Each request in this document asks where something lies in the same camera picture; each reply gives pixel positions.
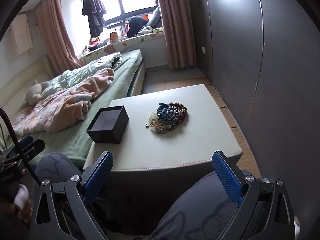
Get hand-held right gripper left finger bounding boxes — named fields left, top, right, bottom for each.
left=29, top=151, right=114, bottom=240

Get person's left leg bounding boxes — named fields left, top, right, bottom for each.
left=35, top=152, right=84, bottom=188

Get bed with green sheet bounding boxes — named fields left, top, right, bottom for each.
left=0, top=49, right=147, bottom=168

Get black cable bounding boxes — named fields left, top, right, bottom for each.
left=0, top=106, right=42, bottom=184

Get white square table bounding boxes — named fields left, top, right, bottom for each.
left=82, top=84, right=243, bottom=178

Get pale green quilt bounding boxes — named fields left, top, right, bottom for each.
left=41, top=52, right=123, bottom=98

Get pink printed blanket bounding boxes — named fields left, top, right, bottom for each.
left=11, top=67, right=115, bottom=133

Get dark bag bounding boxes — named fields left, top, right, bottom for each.
left=127, top=16, right=148, bottom=38

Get gold chain necklace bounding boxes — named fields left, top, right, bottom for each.
left=150, top=120, right=171, bottom=135

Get black square box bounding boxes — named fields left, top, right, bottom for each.
left=86, top=105, right=130, bottom=144

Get beige hanging cloth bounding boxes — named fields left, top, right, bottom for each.
left=11, top=14, right=34, bottom=55

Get beige plush toy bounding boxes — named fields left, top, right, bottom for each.
left=25, top=80, right=49, bottom=105

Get grey pillow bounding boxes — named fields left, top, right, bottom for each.
left=146, top=6, right=163, bottom=28

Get printed window seat cushion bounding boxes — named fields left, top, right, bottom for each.
left=80, top=27, right=165, bottom=64

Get flattened cardboard sheets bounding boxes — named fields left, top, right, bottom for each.
left=160, top=76, right=250, bottom=135

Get blue bead bracelet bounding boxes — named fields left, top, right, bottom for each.
left=157, top=102, right=176, bottom=125

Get pink curtain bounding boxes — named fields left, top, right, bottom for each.
left=35, top=0, right=84, bottom=77
left=154, top=0, right=197, bottom=69

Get black hanging clothes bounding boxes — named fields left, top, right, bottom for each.
left=82, top=0, right=107, bottom=38

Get grey floor mat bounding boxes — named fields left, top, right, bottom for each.
left=141, top=66, right=208, bottom=94

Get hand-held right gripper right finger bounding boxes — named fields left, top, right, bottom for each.
left=211, top=151, right=297, bottom=240

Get brown bead bracelet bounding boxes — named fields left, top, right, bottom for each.
left=168, top=102, right=188, bottom=131

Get grey wardrobe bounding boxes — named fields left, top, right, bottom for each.
left=187, top=0, right=320, bottom=230

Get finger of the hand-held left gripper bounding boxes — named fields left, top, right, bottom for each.
left=11, top=135, right=34, bottom=153
left=19, top=139, right=46, bottom=165

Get person's left hand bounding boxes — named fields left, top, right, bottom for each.
left=0, top=184, right=33, bottom=224

